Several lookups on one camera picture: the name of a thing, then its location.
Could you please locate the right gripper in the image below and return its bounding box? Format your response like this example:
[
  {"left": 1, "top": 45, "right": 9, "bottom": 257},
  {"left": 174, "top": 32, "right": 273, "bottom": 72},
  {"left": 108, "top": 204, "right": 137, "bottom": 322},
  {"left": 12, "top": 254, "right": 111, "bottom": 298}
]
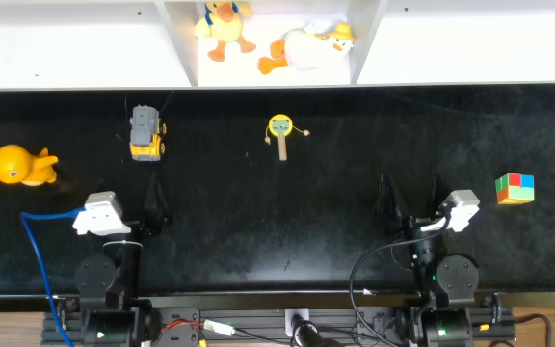
[{"left": 372, "top": 172, "right": 447, "bottom": 238}]

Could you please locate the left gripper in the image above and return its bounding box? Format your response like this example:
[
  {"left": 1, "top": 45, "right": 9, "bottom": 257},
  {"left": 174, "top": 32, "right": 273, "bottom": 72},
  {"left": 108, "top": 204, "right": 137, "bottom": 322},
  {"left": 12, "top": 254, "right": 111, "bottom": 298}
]
[{"left": 94, "top": 171, "right": 172, "bottom": 240}]

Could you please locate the grey and yellow toy truck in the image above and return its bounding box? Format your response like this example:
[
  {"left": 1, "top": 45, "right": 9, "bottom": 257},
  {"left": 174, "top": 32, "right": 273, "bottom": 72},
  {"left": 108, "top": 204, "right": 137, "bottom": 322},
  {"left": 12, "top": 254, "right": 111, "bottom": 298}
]
[{"left": 128, "top": 104, "right": 169, "bottom": 163}]

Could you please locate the many-coloured puzzle cube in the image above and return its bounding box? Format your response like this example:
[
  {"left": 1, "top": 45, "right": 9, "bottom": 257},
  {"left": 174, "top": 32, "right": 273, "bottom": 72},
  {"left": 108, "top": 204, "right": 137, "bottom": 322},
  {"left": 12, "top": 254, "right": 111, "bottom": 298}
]
[{"left": 494, "top": 172, "right": 536, "bottom": 206}]

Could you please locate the yellow rubber duck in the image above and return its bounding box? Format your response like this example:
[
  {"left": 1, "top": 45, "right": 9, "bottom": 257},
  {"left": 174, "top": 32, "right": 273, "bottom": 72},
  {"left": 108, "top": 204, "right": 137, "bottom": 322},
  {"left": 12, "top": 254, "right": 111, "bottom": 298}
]
[{"left": 0, "top": 143, "right": 61, "bottom": 187}]

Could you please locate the yellow wooden rattle drum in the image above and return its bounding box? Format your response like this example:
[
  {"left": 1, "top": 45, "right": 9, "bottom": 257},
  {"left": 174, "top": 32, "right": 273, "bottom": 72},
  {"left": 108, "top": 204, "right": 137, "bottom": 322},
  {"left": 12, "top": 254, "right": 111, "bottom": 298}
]
[{"left": 264, "top": 113, "right": 311, "bottom": 162}]

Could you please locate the white shelf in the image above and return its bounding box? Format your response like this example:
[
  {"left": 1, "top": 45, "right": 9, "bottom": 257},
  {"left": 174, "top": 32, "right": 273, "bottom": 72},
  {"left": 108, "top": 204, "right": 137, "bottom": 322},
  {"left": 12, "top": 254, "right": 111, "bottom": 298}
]
[{"left": 0, "top": 0, "right": 555, "bottom": 92}]

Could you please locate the white plush duck with hat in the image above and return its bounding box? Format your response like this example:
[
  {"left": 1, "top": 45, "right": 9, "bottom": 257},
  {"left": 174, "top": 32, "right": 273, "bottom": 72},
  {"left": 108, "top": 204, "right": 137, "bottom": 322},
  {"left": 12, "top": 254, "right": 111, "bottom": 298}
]
[{"left": 257, "top": 20, "right": 357, "bottom": 76}]

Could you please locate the yellow plush duck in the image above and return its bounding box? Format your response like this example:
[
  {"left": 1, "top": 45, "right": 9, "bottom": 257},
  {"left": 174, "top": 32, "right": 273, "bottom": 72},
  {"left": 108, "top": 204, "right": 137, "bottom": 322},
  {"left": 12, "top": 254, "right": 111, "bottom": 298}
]
[{"left": 193, "top": 0, "right": 258, "bottom": 63}]

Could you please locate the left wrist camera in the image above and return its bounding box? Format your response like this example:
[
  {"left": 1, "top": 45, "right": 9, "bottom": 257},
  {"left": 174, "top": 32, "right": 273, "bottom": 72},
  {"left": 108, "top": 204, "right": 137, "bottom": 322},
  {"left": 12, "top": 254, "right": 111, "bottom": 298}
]
[{"left": 71, "top": 190, "right": 132, "bottom": 237}]

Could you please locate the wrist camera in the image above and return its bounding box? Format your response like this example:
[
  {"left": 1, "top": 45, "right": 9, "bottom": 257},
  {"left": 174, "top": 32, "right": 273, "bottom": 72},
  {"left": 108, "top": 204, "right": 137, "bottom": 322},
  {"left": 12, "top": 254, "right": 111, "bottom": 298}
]
[
  {"left": 419, "top": 189, "right": 481, "bottom": 234},
  {"left": 71, "top": 190, "right": 132, "bottom": 237}
]

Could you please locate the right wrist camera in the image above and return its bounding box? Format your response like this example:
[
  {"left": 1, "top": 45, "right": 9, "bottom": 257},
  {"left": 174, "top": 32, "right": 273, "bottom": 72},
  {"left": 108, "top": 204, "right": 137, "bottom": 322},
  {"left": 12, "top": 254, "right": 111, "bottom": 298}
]
[{"left": 419, "top": 189, "right": 481, "bottom": 234}]

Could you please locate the blue cable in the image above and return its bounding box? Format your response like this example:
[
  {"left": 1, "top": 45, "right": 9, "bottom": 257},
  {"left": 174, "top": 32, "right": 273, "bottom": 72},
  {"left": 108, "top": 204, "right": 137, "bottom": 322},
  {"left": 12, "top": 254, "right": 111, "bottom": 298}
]
[{"left": 19, "top": 206, "right": 87, "bottom": 347}]

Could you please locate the black cable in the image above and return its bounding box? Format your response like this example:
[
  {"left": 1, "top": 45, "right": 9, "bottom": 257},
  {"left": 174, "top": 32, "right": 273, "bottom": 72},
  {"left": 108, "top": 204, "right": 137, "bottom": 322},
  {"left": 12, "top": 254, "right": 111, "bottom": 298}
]
[{"left": 348, "top": 214, "right": 452, "bottom": 347}]

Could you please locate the mounting rail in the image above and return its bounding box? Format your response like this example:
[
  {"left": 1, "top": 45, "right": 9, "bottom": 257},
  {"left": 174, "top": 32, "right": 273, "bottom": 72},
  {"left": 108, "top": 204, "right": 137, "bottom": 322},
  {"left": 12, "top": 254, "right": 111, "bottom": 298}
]
[{"left": 40, "top": 294, "right": 553, "bottom": 347}]

